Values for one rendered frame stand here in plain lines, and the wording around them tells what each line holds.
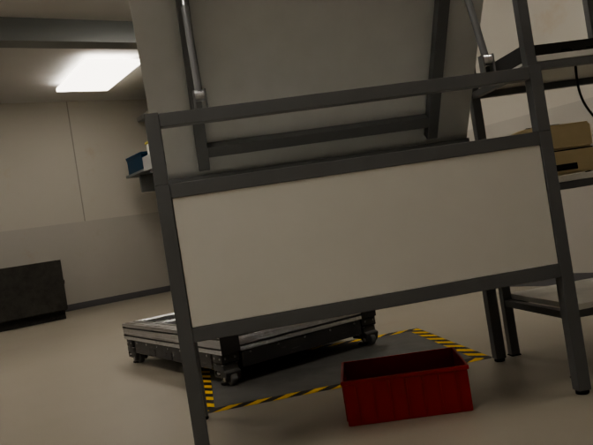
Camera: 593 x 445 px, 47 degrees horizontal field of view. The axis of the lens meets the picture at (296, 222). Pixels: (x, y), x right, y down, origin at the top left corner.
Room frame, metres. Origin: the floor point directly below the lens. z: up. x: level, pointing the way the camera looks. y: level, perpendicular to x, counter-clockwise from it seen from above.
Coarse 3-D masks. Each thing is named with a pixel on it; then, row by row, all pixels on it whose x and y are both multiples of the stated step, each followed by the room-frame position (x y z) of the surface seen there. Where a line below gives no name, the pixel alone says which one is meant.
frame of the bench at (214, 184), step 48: (480, 144) 2.01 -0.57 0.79; (528, 144) 2.03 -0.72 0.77; (192, 192) 1.88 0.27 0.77; (432, 288) 1.98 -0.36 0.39; (480, 288) 2.00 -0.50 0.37; (192, 336) 1.87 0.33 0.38; (576, 336) 2.04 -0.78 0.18; (192, 384) 1.87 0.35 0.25; (576, 384) 2.05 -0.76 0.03; (192, 432) 1.86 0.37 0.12
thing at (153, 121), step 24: (480, 72) 2.05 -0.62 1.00; (504, 72) 2.03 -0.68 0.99; (528, 72) 2.04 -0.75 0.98; (312, 96) 1.94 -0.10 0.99; (336, 96) 1.95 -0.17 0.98; (360, 96) 1.96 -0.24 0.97; (384, 96) 1.97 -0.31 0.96; (408, 96) 2.01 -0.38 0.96; (528, 96) 2.07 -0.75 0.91; (168, 120) 1.87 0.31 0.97; (192, 120) 1.88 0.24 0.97; (216, 120) 1.90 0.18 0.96
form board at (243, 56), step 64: (192, 0) 2.13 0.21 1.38; (256, 0) 2.17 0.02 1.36; (320, 0) 2.22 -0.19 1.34; (384, 0) 2.26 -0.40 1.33; (256, 64) 2.29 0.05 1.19; (320, 64) 2.34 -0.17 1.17; (384, 64) 2.39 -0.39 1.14; (448, 64) 2.45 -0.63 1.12; (192, 128) 2.37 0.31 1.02; (256, 128) 2.43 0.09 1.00; (448, 128) 2.60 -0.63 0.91
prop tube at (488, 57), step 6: (468, 0) 2.08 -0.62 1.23; (468, 6) 2.08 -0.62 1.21; (468, 12) 2.09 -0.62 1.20; (474, 12) 2.07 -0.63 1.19; (474, 18) 2.07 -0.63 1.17; (474, 24) 2.06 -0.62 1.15; (474, 30) 2.06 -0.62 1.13; (480, 30) 2.06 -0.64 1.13; (480, 36) 2.05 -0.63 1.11; (480, 42) 2.04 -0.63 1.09; (480, 48) 2.04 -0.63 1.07; (486, 48) 2.05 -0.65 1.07; (486, 54) 2.03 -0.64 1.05; (486, 60) 2.02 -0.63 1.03; (492, 60) 2.03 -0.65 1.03
